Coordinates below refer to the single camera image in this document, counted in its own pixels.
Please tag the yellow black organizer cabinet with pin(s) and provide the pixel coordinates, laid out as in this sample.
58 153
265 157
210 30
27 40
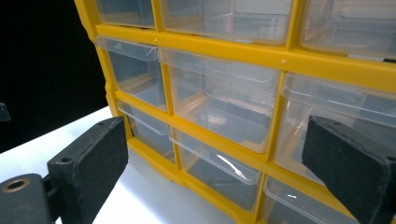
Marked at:
218 46

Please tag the transparent plastic drawer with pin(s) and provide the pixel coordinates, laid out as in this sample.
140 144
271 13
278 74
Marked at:
218 183

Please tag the set of clear drawers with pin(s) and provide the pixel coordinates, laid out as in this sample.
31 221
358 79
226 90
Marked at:
224 99

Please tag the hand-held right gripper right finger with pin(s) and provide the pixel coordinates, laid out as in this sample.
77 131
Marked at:
351 168

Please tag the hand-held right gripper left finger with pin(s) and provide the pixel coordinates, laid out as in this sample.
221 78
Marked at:
93 168

